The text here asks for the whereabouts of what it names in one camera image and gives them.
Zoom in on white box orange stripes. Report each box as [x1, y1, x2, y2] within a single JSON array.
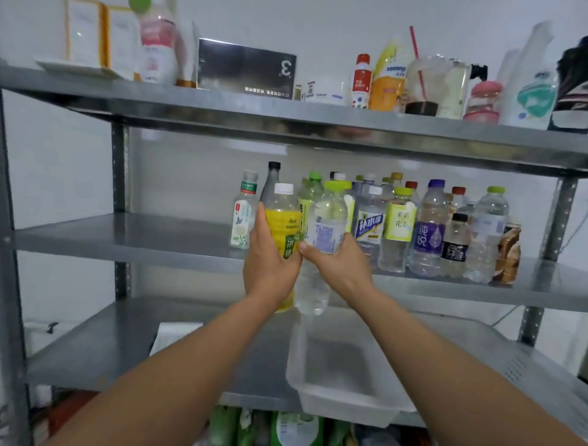
[[63, 0, 110, 70]]

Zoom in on person's left forearm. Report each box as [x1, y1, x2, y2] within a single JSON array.
[[43, 294, 281, 446]]

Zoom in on person's left hand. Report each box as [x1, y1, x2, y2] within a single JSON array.
[[243, 202, 304, 312]]

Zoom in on white carton orange edge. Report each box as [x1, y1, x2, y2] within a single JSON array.
[[107, 5, 142, 82]]

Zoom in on white plastic bin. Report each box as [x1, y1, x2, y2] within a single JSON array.
[[285, 316, 417, 429]]

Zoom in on row of assorted drink bottles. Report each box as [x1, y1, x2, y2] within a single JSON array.
[[229, 161, 511, 284]]

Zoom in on green packets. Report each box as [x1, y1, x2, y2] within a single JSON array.
[[208, 404, 352, 446]]

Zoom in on black glossy box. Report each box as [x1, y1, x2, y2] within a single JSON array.
[[197, 38, 298, 100]]

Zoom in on yellow drink bottle white cap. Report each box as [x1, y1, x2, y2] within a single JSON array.
[[264, 183, 304, 313]]

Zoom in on dark shoe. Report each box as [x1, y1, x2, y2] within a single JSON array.
[[548, 37, 588, 134]]

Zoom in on plastic cup red straw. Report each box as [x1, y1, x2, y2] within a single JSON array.
[[404, 25, 460, 117]]

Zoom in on white translucent jar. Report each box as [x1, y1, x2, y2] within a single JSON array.
[[435, 60, 472, 120]]

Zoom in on person's right forearm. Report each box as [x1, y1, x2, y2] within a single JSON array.
[[342, 287, 588, 446]]

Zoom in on grey metal shelf rack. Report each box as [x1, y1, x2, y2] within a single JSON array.
[[0, 59, 588, 446]]

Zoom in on white bottle red cap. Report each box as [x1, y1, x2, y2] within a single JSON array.
[[351, 53, 373, 110]]

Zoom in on white teal refill pouch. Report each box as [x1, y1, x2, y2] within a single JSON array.
[[498, 20, 560, 130]]

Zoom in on white pouch orange base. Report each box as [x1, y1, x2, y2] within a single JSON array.
[[176, 21, 201, 89]]

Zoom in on clear water bottle green cap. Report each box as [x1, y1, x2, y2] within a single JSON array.
[[294, 180, 352, 317]]

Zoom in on yellow orange refill pouch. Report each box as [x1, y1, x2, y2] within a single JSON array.
[[368, 39, 408, 112]]

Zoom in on white folded paper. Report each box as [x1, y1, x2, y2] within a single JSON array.
[[149, 322, 204, 357]]

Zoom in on pink stacked container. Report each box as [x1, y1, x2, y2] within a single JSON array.
[[462, 80, 504, 124]]

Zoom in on person's right hand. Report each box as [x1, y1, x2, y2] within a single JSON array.
[[298, 232, 376, 307]]

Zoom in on pink label bottle green cap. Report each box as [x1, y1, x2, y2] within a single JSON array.
[[130, 0, 181, 86]]

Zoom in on brown snack packet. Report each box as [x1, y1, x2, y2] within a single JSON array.
[[492, 223, 522, 284]]

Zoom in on small white box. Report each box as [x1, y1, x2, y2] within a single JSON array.
[[303, 78, 348, 107]]

